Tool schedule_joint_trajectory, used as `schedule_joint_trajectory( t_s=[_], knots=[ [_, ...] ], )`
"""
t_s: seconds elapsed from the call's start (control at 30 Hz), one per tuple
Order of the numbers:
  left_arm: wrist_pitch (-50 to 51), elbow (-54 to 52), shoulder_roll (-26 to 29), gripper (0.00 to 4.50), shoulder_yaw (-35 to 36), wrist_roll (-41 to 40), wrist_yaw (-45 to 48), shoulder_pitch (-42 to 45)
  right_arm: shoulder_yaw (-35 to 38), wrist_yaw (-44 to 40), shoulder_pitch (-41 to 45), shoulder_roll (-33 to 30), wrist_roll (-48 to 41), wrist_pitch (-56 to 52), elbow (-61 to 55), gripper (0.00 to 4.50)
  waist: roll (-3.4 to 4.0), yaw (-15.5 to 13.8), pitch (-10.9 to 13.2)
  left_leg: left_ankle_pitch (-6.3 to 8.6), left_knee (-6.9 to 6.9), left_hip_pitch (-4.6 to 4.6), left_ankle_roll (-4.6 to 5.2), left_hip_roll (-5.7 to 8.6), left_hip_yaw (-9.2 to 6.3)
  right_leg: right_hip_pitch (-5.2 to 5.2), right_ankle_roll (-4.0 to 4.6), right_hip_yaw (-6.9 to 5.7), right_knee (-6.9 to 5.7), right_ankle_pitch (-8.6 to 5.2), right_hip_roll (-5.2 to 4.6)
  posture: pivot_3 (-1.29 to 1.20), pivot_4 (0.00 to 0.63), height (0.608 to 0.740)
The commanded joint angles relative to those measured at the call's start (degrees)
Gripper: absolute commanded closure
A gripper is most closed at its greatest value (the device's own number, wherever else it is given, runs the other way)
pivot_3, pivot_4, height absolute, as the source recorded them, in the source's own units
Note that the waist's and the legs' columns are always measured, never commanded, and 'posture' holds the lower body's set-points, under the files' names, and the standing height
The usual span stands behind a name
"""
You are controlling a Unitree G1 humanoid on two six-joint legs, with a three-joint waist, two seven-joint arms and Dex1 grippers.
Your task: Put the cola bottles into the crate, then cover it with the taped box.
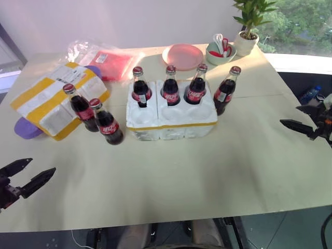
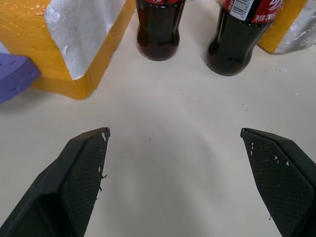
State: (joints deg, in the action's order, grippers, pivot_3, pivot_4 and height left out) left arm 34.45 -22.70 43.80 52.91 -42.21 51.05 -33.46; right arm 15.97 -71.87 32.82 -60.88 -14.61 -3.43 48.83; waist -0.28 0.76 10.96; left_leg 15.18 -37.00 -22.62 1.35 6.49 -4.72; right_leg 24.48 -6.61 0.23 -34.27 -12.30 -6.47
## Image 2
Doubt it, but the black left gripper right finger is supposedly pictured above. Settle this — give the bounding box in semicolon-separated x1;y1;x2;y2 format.
240;127;316;237

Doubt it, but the large yellow white foam block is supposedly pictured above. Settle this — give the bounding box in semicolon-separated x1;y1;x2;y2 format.
0;0;136;101

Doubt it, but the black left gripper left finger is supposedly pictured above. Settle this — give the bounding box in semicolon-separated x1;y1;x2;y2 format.
0;127;111;237

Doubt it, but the purple foam block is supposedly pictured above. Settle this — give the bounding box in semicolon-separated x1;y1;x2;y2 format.
0;52;41;105

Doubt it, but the cola bottle with red label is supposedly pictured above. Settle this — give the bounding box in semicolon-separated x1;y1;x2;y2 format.
205;0;285;77
135;0;187;61

